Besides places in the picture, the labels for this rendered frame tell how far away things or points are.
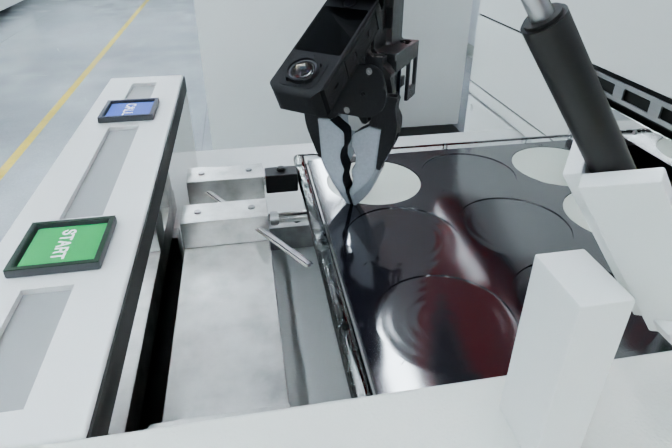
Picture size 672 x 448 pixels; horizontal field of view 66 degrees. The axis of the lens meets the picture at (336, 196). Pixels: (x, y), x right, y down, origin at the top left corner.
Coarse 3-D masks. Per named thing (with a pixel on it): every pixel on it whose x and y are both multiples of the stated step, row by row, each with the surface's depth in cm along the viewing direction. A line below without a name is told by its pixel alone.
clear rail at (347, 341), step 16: (304, 160) 60; (304, 176) 56; (304, 192) 53; (320, 224) 48; (320, 256) 44; (320, 272) 42; (336, 272) 42; (336, 288) 40; (336, 304) 38; (336, 320) 37; (336, 336) 36; (352, 336) 35; (352, 352) 34; (352, 368) 33; (352, 384) 32; (368, 384) 32
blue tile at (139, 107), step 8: (112, 104) 58; (120, 104) 58; (128, 104) 58; (136, 104) 58; (144, 104) 58; (152, 104) 58; (112, 112) 56; (120, 112) 56; (128, 112) 56; (136, 112) 56; (144, 112) 56
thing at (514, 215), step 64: (320, 192) 53; (448, 192) 53; (512, 192) 53; (384, 256) 44; (448, 256) 44; (512, 256) 44; (384, 320) 37; (448, 320) 37; (512, 320) 37; (640, 320) 37; (384, 384) 32
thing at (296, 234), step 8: (280, 224) 57; (288, 224) 57; (296, 224) 57; (304, 224) 57; (272, 232) 57; (280, 232) 57; (288, 232) 57; (296, 232) 57; (304, 232) 58; (288, 240) 58; (296, 240) 58; (304, 240) 58; (272, 248) 58
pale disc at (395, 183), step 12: (384, 168) 58; (396, 168) 58; (384, 180) 56; (396, 180) 56; (408, 180) 56; (336, 192) 53; (372, 192) 53; (384, 192) 53; (396, 192) 53; (408, 192) 53; (372, 204) 51
